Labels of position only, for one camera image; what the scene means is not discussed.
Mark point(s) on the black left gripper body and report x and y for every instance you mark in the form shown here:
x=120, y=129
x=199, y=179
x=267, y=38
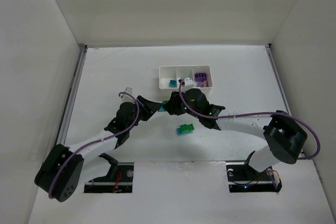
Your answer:
x=146, y=104

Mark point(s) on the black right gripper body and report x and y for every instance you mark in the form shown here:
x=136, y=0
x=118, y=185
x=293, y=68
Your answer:
x=176, y=104

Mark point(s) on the small teal lego brick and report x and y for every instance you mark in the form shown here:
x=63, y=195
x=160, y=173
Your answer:
x=172, y=83

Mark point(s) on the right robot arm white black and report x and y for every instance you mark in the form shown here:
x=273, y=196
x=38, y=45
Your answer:
x=284, y=137

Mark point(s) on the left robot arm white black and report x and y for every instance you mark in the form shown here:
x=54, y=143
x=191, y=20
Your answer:
x=65, y=166

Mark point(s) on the teal lego bottom stack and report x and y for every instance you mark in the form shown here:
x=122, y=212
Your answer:
x=179, y=131

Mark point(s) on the green lego bottom stack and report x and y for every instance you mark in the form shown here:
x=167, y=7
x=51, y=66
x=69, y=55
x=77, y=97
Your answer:
x=186, y=128

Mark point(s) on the white three-compartment container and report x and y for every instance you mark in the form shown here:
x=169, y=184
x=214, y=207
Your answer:
x=167, y=73

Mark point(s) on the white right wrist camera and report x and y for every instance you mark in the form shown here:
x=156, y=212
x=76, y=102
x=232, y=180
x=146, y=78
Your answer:
x=187, y=82

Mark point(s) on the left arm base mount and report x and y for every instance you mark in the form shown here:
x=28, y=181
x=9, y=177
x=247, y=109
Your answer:
x=118, y=179

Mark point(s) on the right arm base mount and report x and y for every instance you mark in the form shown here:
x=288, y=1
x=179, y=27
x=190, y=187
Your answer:
x=244, y=179

